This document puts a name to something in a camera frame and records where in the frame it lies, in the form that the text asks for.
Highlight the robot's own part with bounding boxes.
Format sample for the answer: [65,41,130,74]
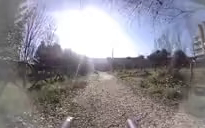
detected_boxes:
[61,116,74,128]
[126,118,138,128]

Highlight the row of dark trees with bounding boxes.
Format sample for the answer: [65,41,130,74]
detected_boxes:
[147,48,194,70]

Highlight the long low wall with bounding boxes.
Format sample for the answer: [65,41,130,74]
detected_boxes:
[91,56,158,72]

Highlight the dark trees and bushes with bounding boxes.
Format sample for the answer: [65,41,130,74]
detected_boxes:
[26,41,95,81]

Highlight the grass and weeds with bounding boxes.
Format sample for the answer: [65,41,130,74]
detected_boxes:
[9,73,90,111]

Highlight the grass and scrub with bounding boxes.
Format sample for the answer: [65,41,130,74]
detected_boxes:
[113,66,205,118]

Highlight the bare tree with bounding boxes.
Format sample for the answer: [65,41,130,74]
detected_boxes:
[17,2,59,65]

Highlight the gravel dirt path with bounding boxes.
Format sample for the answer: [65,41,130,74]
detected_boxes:
[33,71,204,128]

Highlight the pole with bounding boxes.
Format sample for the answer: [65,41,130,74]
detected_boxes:
[110,47,115,72]

